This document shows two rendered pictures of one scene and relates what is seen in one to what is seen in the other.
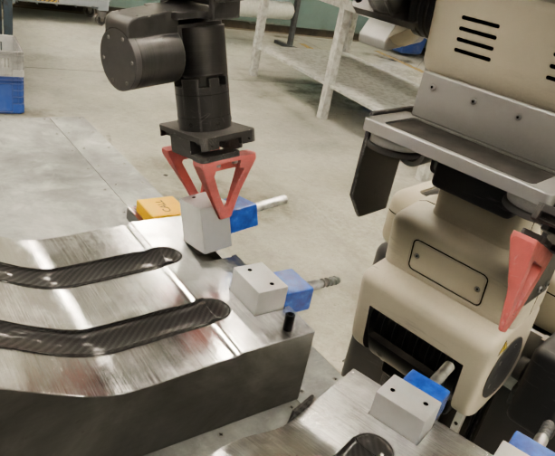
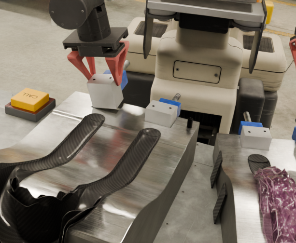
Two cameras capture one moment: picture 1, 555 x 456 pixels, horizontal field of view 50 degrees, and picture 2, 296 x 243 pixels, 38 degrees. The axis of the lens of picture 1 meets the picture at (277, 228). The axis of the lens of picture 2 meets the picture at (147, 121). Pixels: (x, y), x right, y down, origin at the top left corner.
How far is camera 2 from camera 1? 0.40 m
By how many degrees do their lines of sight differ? 29
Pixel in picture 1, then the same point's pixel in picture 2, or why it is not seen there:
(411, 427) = (265, 143)
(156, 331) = (138, 156)
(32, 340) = (105, 186)
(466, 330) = (219, 97)
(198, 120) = (100, 33)
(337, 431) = (240, 160)
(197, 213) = (108, 87)
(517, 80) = not seen: outside the picture
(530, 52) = not seen: outside the picture
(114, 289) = (95, 147)
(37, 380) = (142, 197)
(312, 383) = not seen: hidden behind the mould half
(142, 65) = (87, 10)
